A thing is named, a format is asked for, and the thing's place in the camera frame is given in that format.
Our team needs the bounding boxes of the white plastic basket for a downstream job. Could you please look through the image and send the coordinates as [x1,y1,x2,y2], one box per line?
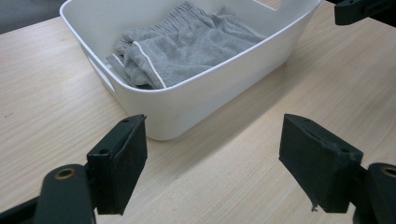
[59,0,322,142]

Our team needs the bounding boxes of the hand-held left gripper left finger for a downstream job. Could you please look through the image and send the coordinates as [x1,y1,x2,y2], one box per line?
[86,113,149,217]

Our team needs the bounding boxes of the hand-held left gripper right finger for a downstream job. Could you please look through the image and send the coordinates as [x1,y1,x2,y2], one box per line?
[277,113,364,215]

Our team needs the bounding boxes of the grey pants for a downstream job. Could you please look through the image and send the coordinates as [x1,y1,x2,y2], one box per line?
[106,0,267,91]

